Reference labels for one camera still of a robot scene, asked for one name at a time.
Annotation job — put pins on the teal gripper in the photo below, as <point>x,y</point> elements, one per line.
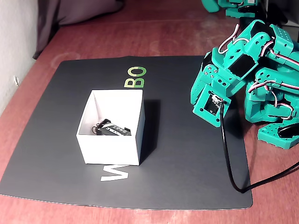
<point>209,73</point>

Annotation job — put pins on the small black battery pack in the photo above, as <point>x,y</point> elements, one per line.
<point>112,130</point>

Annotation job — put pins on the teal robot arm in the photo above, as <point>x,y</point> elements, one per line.
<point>210,5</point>
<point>280,44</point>

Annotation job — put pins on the white cardboard box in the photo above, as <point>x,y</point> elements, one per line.
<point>109,149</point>

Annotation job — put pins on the dark grey curtain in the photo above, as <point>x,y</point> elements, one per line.
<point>70,11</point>

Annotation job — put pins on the black mat with letters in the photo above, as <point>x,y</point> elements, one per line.
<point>58,151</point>

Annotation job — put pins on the teal framed wrist camera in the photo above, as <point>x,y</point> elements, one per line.
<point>203,112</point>

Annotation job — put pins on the small white wall clip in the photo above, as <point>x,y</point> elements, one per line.
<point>16,80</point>

